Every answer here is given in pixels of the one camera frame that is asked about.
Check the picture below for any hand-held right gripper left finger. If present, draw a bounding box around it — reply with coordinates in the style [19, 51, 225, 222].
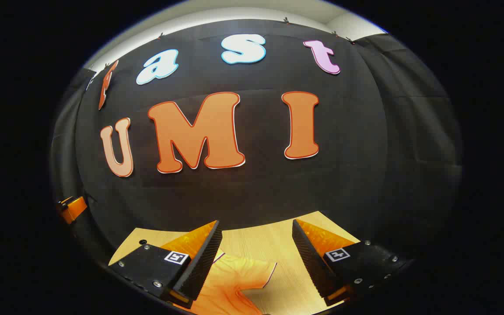
[108, 220, 223, 309]

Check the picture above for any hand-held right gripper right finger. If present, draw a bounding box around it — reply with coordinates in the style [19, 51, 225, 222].
[292, 219, 414, 306]

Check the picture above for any orange T-shirt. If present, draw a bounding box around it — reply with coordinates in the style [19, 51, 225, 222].
[182, 252, 277, 315]

